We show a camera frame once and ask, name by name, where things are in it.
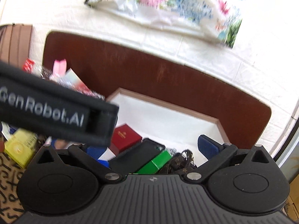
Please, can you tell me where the red jewellery box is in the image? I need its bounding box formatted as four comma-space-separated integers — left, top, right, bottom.
109, 124, 142, 155

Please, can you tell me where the red snack packet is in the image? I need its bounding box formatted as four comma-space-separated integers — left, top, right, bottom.
22, 58, 36, 73

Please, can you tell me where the pink paper packet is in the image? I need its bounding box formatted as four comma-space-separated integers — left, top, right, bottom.
52, 59, 67, 77

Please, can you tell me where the green small box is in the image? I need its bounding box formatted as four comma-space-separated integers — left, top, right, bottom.
136, 151, 172, 175

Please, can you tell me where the yellow medicine box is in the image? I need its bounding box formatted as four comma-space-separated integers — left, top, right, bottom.
4, 128, 38, 169

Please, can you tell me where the letter print table cloth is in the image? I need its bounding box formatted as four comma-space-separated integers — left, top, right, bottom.
0, 153, 25, 223

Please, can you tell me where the floral fabric cloth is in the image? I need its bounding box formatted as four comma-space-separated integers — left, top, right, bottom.
84, 0, 246, 48

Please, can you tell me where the dark brown headboard panel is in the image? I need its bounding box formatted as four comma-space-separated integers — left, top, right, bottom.
43, 31, 272, 148

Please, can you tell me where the brown cardboard storage box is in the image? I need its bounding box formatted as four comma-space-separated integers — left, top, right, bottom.
107, 88, 229, 166

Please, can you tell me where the blue white carton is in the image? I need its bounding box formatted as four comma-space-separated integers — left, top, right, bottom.
86, 146, 115, 168

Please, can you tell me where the black phone case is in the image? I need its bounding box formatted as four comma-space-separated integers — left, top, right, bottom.
108, 138, 165, 176

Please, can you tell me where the brown paper shopping bag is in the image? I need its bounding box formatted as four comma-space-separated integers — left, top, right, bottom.
1, 23, 33, 68

